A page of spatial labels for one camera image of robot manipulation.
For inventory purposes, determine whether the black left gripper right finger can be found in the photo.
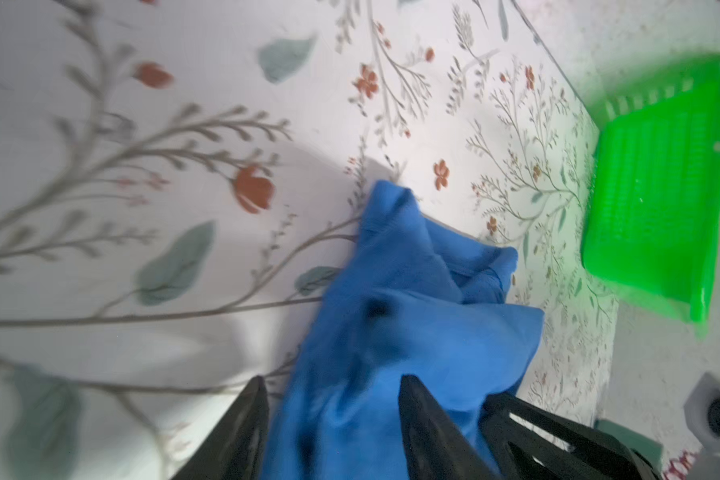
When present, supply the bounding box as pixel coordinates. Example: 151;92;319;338
398;375;498;480

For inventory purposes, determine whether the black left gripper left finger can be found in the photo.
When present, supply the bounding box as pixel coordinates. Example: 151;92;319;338
172;376;270;480

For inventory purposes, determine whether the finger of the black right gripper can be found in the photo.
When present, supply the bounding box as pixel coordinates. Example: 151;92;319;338
479;393;660;479

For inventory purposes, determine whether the blue tank top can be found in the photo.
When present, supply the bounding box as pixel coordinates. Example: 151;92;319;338
261;181;544;479

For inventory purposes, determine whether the grey blue cup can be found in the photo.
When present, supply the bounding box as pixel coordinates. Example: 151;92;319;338
594;419;663;471

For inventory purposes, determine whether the green plastic basket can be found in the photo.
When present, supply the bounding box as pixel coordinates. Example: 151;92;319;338
581;54;720;329

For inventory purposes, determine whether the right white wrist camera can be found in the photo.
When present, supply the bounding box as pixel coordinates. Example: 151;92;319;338
684;372;720;480

